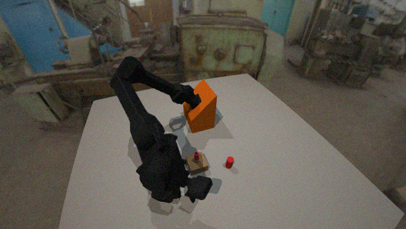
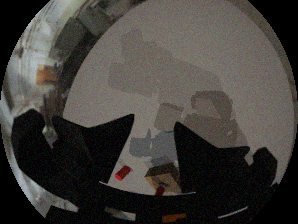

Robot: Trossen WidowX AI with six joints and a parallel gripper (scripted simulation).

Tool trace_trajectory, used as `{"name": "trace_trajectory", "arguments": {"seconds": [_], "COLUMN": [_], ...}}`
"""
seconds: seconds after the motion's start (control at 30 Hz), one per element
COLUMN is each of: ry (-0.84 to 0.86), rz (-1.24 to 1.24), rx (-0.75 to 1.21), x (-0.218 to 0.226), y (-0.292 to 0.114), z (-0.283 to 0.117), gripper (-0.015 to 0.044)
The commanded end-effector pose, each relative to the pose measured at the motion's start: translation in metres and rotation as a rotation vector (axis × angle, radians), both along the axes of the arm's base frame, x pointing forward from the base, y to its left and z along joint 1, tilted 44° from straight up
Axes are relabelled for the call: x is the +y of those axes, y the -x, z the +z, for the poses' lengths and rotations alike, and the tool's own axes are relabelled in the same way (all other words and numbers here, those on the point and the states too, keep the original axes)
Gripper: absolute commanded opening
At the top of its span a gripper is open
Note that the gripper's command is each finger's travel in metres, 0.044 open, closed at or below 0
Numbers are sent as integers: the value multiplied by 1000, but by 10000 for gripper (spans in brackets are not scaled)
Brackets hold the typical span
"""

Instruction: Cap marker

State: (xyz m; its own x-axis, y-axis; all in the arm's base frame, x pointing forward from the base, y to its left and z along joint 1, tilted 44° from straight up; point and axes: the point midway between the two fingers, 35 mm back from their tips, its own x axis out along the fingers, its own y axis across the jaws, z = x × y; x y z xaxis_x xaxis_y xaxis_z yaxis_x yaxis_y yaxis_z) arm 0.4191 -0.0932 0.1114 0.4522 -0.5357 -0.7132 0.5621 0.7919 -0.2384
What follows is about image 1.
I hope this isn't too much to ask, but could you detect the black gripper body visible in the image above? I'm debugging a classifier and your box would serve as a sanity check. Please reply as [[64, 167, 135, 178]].
[[171, 159, 213, 200]]

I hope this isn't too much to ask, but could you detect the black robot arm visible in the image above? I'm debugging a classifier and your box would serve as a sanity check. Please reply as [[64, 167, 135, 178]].
[[110, 56, 201, 203]]

